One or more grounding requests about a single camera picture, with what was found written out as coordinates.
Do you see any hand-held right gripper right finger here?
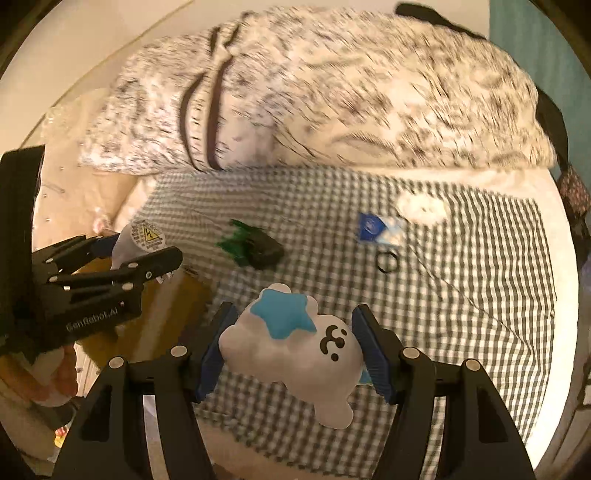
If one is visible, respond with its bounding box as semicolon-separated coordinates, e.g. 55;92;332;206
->
352;304;529;480

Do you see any blue white small packet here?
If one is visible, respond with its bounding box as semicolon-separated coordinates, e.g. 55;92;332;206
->
358;212;407;245

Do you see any teal curtain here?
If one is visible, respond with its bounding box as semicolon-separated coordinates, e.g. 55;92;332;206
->
489;0;591;153

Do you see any person's left hand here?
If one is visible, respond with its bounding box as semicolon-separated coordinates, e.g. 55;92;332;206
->
0;344;77;409

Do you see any floral white quilt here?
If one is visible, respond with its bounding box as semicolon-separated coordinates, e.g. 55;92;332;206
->
78;9;557;174

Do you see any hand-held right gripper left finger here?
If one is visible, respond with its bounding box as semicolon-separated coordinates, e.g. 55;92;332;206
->
53;302;238;480

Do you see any white plush toy blue star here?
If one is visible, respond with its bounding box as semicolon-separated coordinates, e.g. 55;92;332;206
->
218;284;375;430

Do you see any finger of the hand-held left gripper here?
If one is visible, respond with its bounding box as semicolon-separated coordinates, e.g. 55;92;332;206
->
31;233;119;278
48;246;184;293

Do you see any black hair tie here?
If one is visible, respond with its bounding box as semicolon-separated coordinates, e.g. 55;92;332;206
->
376;249;399;274

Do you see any crumpled clear plastic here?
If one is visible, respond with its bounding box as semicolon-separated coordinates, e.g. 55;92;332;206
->
44;104;90;137

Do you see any white crumpled tissue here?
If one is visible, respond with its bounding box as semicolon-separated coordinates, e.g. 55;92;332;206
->
397;194;448;225

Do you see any white plug-in device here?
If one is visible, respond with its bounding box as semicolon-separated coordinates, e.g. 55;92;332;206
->
111;217;178;284

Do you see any green checked cloth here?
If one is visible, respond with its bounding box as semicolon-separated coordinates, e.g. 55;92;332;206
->
117;166;557;480

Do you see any green foil packet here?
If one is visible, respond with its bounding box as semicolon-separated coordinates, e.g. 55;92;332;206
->
216;219;259;260

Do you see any dark patterned cloth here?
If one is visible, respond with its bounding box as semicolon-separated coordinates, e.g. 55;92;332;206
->
556;164;591;217

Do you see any brown cardboard box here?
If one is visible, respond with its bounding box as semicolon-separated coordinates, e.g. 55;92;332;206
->
85;258;213;370

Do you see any black cloth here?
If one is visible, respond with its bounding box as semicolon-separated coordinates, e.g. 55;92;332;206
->
538;92;572;162
396;2;485;38

